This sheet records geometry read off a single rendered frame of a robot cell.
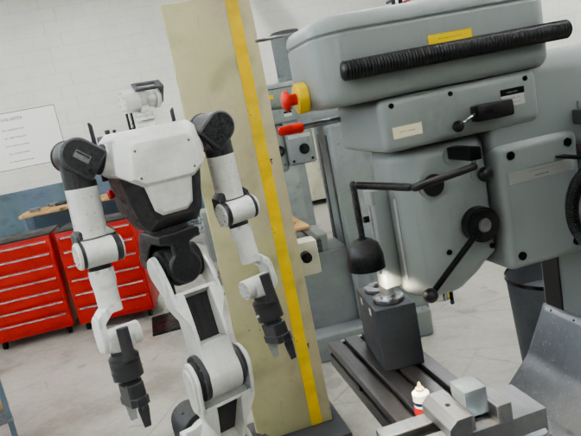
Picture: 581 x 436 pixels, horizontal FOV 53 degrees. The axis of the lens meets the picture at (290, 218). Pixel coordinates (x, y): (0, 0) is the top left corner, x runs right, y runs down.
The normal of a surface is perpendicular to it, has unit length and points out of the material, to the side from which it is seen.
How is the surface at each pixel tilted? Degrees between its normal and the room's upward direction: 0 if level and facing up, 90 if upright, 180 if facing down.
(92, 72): 90
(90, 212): 89
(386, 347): 90
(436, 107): 90
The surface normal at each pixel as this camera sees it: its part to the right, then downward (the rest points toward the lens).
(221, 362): 0.41, -0.33
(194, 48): 0.25, 0.14
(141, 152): 0.54, 0.07
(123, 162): -0.22, 0.14
